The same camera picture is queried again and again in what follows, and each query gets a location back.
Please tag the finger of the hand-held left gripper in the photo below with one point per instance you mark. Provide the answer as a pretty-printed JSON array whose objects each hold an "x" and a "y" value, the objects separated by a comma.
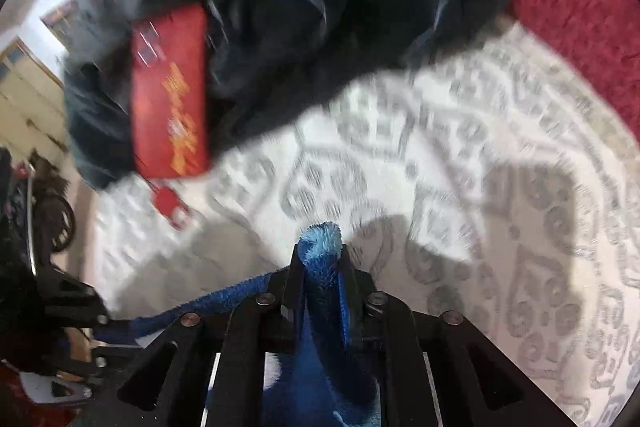
[
  {"x": 75, "y": 302},
  {"x": 82, "y": 377}
]

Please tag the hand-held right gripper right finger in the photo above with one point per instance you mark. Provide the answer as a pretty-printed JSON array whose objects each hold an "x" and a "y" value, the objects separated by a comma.
[{"x": 425, "y": 357}]

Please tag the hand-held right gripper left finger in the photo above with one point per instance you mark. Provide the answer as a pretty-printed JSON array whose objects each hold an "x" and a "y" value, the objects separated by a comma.
[{"x": 240, "y": 357}]

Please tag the blue star print fleece pants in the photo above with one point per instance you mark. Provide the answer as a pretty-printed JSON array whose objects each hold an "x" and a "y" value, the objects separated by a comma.
[{"x": 320, "y": 307}]

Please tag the red cloth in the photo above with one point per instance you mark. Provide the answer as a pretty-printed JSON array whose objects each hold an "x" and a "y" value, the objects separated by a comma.
[{"x": 20, "y": 399}]

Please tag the dark wheeled object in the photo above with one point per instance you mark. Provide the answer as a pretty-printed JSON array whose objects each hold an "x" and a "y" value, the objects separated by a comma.
[{"x": 55, "y": 217}]

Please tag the small red tassel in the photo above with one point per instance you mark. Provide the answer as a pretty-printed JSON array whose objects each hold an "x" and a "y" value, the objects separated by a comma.
[{"x": 172, "y": 207}]

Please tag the white grey patterned bed sheet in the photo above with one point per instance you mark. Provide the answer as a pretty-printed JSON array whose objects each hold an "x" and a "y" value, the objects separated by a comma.
[{"x": 450, "y": 167}]

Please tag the beige wooden cabinet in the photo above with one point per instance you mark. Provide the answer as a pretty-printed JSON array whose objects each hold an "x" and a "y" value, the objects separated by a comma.
[{"x": 25, "y": 97}]

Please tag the red rectangular box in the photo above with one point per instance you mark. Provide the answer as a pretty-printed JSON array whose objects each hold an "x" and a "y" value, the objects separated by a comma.
[{"x": 170, "y": 107}]

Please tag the dark teal velvet garment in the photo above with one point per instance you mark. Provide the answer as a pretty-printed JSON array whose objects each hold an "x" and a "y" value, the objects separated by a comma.
[{"x": 310, "y": 7}]

